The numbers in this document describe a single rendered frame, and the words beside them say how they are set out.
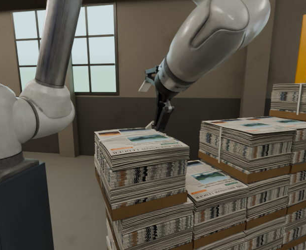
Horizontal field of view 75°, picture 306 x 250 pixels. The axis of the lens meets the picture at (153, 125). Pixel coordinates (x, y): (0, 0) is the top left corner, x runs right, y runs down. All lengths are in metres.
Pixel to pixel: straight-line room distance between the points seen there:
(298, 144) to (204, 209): 0.60
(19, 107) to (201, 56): 0.58
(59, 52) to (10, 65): 3.95
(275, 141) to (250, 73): 2.25
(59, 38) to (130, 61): 2.76
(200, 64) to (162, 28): 3.10
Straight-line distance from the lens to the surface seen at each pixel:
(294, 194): 1.33
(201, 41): 0.36
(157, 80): 0.51
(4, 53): 4.81
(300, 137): 1.23
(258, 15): 0.51
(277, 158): 1.14
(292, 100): 1.55
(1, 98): 0.72
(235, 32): 0.36
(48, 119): 0.81
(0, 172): 0.74
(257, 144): 1.01
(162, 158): 0.69
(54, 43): 0.79
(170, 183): 0.75
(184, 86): 0.46
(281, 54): 3.59
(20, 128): 0.75
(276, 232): 1.33
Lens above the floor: 1.26
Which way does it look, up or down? 11 degrees down
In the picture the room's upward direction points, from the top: straight up
